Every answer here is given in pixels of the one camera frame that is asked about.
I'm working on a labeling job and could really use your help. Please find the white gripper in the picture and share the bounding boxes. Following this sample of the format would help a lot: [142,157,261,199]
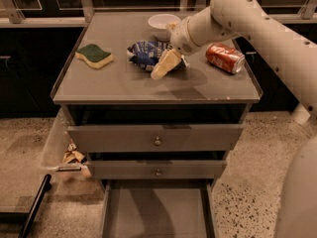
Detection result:
[151,17,200,79]

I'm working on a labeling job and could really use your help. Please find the blue chip bag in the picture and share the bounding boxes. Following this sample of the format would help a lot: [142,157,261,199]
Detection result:
[127,40,188,71]

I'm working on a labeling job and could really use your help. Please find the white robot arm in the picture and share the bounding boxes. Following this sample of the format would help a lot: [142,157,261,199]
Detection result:
[152,0,317,238]

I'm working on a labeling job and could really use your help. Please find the grey drawer cabinet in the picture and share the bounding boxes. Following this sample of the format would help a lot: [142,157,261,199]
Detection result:
[50,10,264,190]

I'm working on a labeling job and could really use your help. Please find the grey top drawer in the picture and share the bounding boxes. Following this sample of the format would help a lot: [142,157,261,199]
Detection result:
[67,124,243,152]

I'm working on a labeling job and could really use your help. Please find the grey drawer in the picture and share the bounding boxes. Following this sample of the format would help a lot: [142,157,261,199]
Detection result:
[87,160,227,179]
[67,124,243,152]
[98,179,219,238]

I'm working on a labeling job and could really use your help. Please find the grey middle drawer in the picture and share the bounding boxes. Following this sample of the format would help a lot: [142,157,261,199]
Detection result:
[87,160,227,179]

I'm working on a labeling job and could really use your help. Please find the crumpled brown snack bag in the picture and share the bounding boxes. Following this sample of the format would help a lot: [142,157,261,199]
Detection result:
[62,143,87,164]

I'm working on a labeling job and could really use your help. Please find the grey bottom drawer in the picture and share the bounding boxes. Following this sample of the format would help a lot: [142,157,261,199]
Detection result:
[98,179,219,238]

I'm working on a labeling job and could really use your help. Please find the white ceramic bowl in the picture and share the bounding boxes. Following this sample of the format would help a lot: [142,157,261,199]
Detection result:
[148,14,180,42]

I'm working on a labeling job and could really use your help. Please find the red soda can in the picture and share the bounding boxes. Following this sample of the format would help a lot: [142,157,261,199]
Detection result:
[205,43,245,74]

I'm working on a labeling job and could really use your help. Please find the green yellow sponge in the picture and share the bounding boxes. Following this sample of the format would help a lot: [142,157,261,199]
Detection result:
[75,44,114,69]

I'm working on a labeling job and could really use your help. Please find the metal window railing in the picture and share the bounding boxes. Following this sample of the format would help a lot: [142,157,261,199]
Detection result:
[0,0,317,29]

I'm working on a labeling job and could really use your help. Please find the clear plastic bin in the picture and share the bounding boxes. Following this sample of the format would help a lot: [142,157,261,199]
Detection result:
[40,110,91,181]

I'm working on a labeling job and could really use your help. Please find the black bar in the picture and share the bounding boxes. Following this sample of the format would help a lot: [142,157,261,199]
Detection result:
[18,175,52,238]

